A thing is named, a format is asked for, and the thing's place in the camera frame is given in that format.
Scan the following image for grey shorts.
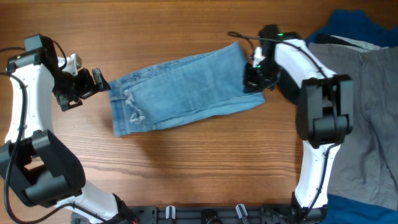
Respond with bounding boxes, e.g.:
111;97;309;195
309;43;397;210

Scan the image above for right black cable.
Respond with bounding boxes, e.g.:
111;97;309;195
228;30;340;222

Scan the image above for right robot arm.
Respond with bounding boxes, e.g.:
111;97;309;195
243;24;354;223

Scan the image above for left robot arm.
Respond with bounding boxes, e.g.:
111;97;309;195
1;34;139;223

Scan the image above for dark blue garment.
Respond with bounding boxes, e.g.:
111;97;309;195
307;10;397;223

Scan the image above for black cable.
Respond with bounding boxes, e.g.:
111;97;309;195
0;39;103;224
228;30;340;222

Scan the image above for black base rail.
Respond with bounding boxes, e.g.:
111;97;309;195
70;203;327;224

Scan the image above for black garment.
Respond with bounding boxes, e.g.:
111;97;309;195
278;69;300;105

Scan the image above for left black cable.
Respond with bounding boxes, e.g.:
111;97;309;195
0;39;103;224

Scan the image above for light blue denim jeans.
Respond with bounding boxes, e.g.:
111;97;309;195
108;42;265;136

